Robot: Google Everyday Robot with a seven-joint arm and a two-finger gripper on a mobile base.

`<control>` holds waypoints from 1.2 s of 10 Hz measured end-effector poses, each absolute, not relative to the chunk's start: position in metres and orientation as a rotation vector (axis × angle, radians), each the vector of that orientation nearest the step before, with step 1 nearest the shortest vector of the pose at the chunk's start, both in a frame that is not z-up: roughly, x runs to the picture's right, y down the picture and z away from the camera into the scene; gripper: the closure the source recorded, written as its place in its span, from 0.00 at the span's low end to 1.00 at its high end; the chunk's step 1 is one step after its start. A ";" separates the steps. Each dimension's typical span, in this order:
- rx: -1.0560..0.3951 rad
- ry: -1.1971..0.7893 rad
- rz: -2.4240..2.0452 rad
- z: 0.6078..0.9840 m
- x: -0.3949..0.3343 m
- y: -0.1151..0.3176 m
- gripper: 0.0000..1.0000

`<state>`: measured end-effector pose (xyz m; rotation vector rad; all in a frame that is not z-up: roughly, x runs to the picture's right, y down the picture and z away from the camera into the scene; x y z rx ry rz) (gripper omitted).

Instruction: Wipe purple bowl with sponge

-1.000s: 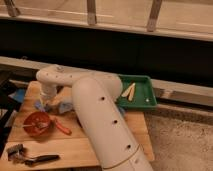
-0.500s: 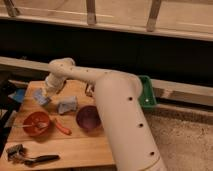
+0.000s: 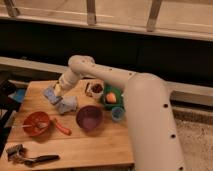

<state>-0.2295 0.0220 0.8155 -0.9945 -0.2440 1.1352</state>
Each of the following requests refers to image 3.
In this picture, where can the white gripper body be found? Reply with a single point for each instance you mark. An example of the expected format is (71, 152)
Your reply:
(69, 80)

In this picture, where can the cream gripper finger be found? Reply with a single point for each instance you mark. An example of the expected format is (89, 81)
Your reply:
(57, 89)
(61, 94)

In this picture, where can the blue sponge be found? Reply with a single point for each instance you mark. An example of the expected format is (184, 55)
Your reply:
(52, 98)

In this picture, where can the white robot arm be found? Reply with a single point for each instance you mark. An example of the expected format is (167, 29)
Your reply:
(151, 124)

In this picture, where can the orange red bowl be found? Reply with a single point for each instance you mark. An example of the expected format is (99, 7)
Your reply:
(34, 118)

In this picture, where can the purple bowl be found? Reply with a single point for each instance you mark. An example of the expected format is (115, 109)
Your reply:
(89, 117)

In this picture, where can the grey blue cloth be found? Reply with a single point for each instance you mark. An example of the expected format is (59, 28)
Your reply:
(67, 104)

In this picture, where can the white cup with dark contents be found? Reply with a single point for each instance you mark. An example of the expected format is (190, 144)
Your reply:
(94, 90)

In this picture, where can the metal spoon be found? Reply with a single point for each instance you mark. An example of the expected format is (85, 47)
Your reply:
(39, 125)

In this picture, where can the blue object at left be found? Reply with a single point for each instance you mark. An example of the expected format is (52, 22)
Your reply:
(18, 95)

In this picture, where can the green tray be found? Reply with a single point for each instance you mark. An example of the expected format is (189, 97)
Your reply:
(118, 96)

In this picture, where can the orange fruit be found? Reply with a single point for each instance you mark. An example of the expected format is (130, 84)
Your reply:
(111, 98)

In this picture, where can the wooden cutting board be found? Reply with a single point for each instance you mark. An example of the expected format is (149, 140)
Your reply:
(108, 145)

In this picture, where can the small blue cup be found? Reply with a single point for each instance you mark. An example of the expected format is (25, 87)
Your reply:
(117, 114)

